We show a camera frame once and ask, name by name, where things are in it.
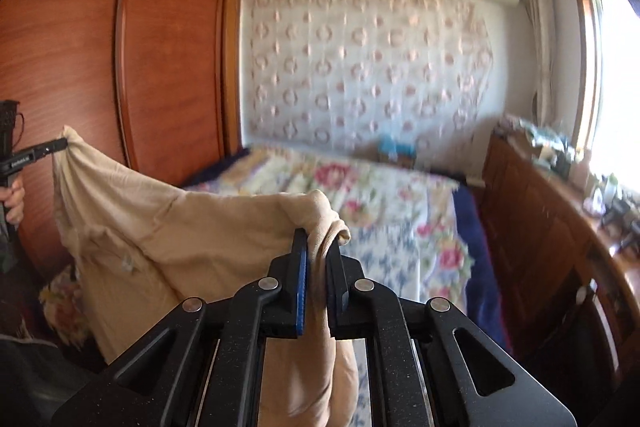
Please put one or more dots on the wooden wardrobe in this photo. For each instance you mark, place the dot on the wooden wardrobe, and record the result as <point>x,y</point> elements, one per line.
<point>165,57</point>

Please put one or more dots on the dark chair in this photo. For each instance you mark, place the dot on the dark chair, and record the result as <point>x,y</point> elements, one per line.
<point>585,347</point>

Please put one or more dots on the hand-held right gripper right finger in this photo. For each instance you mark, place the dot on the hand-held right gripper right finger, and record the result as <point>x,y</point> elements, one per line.
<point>342,302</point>

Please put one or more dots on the wooden cabinet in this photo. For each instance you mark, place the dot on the wooden cabinet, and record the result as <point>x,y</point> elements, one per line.
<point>530,217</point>

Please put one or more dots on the blue floral bed sheet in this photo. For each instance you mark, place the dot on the blue floral bed sheet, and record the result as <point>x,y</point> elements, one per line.
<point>385,267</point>

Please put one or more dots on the wooden-framed window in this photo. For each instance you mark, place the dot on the wooden-framed window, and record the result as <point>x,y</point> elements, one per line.
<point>615,82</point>

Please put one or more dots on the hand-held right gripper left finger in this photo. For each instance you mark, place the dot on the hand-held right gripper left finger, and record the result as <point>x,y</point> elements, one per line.
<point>300,292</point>

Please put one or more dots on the circle-patterned wall cloth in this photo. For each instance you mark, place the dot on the circle-patterned wall cloth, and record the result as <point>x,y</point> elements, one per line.
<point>360,72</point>

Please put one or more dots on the box with blue contents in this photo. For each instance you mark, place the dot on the box with blue contents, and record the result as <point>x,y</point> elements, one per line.
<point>397,149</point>

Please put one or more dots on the beige printed t-shirt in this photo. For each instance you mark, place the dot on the beige printed t-shirt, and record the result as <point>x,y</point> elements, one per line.
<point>175,232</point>

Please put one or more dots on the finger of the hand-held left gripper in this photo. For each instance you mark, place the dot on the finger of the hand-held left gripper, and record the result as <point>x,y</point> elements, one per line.
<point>47,148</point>

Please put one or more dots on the person's left hand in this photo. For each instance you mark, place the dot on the person's left hand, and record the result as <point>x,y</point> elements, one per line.
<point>17,207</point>

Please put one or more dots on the white window curtain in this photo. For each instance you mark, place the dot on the white window curtain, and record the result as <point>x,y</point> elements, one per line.
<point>540,32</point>

